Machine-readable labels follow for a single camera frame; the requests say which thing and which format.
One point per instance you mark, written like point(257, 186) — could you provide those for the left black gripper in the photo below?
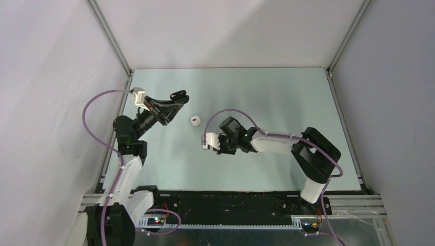
point(169, 108)

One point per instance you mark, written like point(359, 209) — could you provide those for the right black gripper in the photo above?
point(222, 149)

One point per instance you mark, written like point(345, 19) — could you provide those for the black earbud charging case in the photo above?
point(180, 97)

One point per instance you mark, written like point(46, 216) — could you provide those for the white earbud charging case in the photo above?
point(195, 120)

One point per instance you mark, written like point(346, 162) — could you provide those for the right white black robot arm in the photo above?
point(315, 154)

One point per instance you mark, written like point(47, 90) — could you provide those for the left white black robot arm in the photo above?
point(113, 220)

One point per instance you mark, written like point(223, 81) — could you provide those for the left controller board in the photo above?
point(155, 221)

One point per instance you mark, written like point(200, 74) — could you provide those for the controller board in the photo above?
point(311, 227)
point(155, 221)

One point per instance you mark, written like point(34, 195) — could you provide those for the right controller board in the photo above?
point(311, 227)

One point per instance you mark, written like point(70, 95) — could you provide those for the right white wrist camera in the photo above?
point(211, 140)

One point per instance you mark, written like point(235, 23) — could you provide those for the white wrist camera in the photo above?
point(139, 97)
point(211, 140)

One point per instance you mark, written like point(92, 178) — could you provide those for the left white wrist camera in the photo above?
point(139, 97)

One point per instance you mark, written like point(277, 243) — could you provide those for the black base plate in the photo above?
point(257, 208)

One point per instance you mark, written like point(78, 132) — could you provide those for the grey slotted cable duct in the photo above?
point(146, 223)

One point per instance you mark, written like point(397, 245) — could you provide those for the left aluminium corner post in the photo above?
point(108, 34)

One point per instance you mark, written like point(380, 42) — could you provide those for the aluminium corner post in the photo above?
point(108, 34)
point(349, 34)

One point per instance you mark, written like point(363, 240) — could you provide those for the right aluminium corner post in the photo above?
point(349, 34)

